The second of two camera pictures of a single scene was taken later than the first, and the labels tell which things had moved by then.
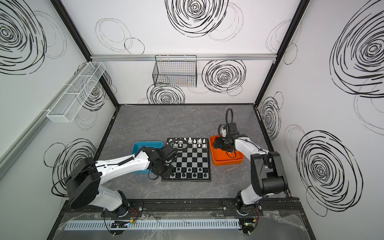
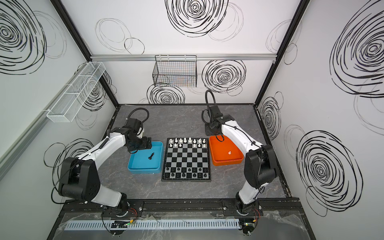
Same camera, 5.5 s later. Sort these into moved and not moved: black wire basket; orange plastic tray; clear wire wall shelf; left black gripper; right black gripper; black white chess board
Moved: left black gripper; right black gripper
Not moved: orange plastic tray; black wire basket; clear wire wall shelf; black white chess board
